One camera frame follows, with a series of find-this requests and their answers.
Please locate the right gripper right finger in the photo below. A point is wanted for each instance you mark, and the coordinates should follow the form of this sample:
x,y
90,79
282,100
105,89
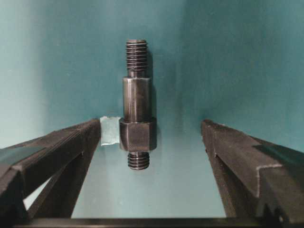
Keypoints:
x,y
255,178

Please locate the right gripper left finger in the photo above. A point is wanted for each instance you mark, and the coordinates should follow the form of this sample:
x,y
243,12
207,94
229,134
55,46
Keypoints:
x,y
40,179

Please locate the dark metal threaded shaft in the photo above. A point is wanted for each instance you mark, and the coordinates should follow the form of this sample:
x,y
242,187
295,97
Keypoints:
x,y
137,127

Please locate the right pale tape square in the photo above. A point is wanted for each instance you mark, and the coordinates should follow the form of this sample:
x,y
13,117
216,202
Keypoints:
x,y
109,130

